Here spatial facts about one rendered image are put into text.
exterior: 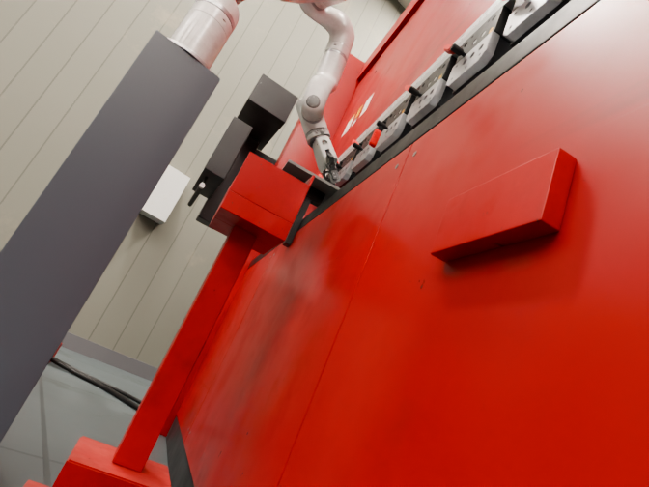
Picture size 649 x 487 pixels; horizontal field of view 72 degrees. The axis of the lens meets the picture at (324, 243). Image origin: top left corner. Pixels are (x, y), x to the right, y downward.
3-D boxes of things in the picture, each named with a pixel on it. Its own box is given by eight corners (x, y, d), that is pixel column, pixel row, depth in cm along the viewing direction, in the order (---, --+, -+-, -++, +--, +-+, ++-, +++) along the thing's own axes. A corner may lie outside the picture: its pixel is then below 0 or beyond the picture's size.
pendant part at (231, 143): (191, 189, 277) (217, 143, 288) (209, 199, 281) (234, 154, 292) (204, 167, 237) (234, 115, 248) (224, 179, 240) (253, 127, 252)
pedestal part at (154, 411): (113, 455, 92) (230, 230, 109) (141, 465, 93) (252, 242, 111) (111, 463, 86) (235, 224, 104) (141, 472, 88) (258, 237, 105)
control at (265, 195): (208, 226, 114) (239, 169, 120) (263, 255, 118) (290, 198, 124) (220, 206, 96) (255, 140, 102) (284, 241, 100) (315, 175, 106)
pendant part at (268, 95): (182, 213, 280) (240, 109, 308) (217, 232, 288) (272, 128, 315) (194, 192, 234) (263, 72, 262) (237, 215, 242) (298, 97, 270)
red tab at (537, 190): (429, 254, 47) (448, 199, 50) (443, 262, 48) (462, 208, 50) (540, 219, 34) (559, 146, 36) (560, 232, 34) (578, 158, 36)
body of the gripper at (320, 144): (331, 129, 152) (341, 158, 150) (325, 144, 162) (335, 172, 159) (310, 133, 150) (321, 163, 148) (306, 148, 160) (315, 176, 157)
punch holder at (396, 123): (373, 151, 148) (389, 112, 154) (394, 163, 150) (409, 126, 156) (395, 131, 135) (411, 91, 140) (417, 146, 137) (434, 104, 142)
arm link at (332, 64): (350, 40, 153) (322, 115, 145) (345, 69, 168) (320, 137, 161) (325, 32, 153) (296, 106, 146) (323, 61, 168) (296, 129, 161)
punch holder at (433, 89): (403, 125, 130) (420, 82, 135) (427, 139, 132) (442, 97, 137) (432, 100, 116) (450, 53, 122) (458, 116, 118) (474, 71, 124)
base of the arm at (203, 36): (155, 26, 105) (192, -26, 111) (139, 60, 121) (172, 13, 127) (223, 79, 114) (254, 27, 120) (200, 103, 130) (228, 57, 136)
